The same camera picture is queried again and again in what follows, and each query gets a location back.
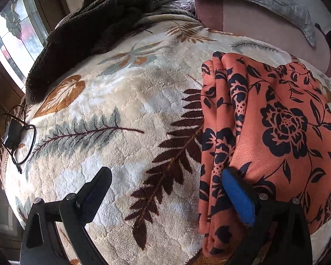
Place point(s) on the cream leaf-print blanket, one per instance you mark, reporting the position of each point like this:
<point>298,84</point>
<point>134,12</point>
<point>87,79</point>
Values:
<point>113,102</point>

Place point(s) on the orange floral blouse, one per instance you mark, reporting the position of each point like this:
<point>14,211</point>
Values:
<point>278,143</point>

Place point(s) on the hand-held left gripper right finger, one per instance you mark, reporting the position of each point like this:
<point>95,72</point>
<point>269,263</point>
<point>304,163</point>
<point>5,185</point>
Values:
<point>237,196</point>

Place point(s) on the pink sofa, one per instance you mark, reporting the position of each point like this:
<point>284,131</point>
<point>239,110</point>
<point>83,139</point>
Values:
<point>251,19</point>

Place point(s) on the stained glass window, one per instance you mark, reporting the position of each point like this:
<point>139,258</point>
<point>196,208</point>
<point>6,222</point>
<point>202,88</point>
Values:
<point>13,38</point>

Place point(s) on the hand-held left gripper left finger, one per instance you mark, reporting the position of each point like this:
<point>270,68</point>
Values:
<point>96,193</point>

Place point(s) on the dark brown fleece garment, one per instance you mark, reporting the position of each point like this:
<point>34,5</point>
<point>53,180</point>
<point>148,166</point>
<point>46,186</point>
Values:
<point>85,33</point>

